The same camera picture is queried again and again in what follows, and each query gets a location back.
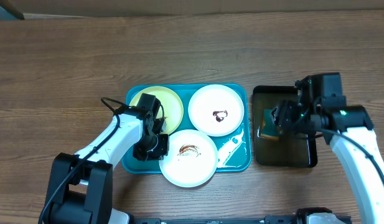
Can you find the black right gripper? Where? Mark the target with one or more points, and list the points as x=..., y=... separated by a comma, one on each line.
x=285, y=111

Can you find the green and yellow sponge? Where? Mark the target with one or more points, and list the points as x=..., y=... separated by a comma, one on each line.
x=268, y=129

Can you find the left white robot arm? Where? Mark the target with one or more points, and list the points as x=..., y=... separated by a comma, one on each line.
x=80, y=188

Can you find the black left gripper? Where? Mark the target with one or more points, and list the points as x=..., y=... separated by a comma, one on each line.
x=162, y=149

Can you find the white plate with dark stain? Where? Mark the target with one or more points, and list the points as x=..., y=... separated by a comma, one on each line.
x=216, y=110

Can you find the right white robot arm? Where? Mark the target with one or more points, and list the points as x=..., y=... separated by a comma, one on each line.
x=321, y=110

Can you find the white plate with orange stain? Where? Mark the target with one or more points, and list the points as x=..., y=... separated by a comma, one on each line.
x=192, y=159

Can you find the yellow plate with sauce stain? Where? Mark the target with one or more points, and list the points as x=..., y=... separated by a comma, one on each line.
x=173, y=106

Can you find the black water tray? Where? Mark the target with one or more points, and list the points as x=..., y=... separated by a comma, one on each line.
x=290, y=150

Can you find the teal plastic tray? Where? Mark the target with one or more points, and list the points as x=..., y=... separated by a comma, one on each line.
x=234, y=149

